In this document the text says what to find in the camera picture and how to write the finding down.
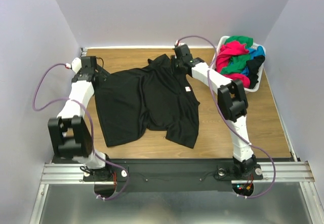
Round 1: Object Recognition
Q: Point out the black t shirt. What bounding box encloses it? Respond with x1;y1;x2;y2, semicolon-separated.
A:
247;55;265;89
95;54;199;148

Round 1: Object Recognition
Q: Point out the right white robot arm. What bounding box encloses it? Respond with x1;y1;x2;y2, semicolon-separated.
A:
171;44;257;178

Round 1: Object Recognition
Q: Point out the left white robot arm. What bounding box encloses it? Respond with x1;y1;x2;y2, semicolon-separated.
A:
48;56;113;182

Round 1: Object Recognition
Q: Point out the pink t shirt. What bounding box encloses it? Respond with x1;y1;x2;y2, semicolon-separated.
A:
216;41;250;88

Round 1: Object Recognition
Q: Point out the green t shirt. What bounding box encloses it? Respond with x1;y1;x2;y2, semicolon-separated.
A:
216;36;254;74

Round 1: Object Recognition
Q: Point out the black t shirt in basket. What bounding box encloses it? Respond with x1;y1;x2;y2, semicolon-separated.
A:
247;55;265;89

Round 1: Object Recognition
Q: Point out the blue t shirt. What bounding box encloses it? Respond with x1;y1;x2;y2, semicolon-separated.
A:
241;46;265;77

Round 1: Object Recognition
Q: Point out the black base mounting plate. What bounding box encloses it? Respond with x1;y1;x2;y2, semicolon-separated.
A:
80;159;263;197

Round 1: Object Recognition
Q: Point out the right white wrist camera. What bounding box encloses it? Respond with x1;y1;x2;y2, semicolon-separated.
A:
174;40;188;50

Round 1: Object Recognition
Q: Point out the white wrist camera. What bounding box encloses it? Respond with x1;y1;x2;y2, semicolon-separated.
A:
65;58;82;73
174;40;188;50

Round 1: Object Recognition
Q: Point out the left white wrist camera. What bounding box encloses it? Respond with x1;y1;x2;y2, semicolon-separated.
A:
65;58;82;73

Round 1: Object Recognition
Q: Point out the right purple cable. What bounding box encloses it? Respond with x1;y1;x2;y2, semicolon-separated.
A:
177;35;277;200

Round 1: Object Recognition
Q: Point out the purple cable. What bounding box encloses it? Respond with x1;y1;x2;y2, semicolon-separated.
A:
32;63;130;201
177;35;277;200

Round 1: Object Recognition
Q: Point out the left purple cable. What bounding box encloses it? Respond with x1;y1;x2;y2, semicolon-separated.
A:
32;63;130;201

